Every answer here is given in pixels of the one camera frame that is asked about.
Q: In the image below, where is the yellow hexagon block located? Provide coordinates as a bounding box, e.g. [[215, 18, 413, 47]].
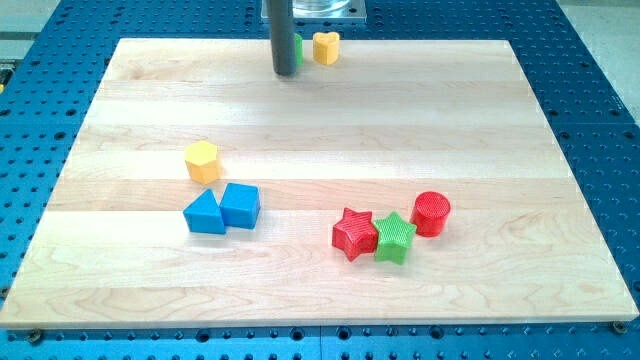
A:
[[184, 141, 221, 185]]

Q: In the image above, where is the green circle block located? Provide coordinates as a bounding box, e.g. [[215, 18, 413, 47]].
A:
[[294, 33, 304, 67]]

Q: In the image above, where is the red star block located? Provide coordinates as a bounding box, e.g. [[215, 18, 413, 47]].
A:
[[332, 207, 378, 262]]

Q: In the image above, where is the blue cube block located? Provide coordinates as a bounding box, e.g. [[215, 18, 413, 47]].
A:
[[220, 183, 261, 229]]

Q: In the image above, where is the green star block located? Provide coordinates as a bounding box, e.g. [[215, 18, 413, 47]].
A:
[[373, 211, 417, 265]]

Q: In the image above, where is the wooden board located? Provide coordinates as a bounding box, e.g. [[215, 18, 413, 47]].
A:
[[1, 38, 638, 329]]

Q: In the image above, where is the red cylinder block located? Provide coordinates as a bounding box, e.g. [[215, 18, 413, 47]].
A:
[[410, 191, 451, 237]]

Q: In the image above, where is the blue triangle block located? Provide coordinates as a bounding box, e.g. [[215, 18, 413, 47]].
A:
[[183, 189, 226, 235]]

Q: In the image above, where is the yellow heart block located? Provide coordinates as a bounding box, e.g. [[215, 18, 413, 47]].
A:
[[312, 32, 340, 65]]

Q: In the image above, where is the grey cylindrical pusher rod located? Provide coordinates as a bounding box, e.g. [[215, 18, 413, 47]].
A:
[[266, 0, 297, 76]]

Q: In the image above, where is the clear acrylic robot base plate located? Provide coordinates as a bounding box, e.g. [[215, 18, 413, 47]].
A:
[[260, 0, 367, 23]]

